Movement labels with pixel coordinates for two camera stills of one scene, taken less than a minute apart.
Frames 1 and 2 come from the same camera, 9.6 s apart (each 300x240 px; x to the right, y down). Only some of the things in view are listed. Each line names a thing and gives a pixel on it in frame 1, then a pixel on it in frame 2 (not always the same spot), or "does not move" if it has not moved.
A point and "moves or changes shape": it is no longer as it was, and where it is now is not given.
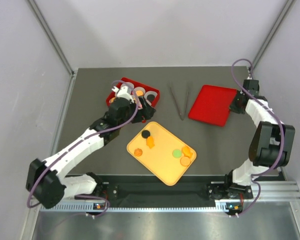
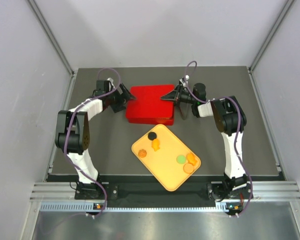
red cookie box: (133, 90) -> (169, 121)
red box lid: (212, 105) moves or changes shape
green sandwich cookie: (177, 153) -> (181, 159)
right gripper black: (233, 107) -> (175, 95)
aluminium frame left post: (51, 36) does not move
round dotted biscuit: (185, 161) -> (188, 168)
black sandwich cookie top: (145, 133) -> (152, 135)
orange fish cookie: (187, 152) -> (191, 159)
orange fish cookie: (150, 141) -> (155, 144)
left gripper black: (146, 113) -> (122, 98)
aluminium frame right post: (288, 5) does not move
